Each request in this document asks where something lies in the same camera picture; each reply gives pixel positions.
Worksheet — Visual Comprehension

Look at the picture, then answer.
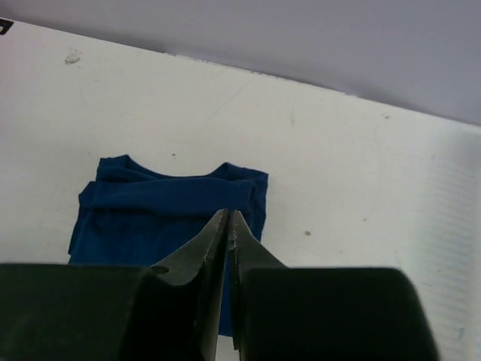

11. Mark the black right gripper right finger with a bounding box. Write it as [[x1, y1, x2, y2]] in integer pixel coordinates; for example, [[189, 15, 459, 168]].
[[227, 210, 287, 360]]

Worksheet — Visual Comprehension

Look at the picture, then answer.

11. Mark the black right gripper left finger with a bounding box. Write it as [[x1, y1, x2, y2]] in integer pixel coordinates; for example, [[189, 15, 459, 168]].
[[142, 209, 228, 360]]

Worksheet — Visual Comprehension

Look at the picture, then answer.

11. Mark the blue printed t shirt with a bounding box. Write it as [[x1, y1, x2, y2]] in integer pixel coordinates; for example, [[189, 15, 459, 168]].
[[67, 153, 270, 337]]

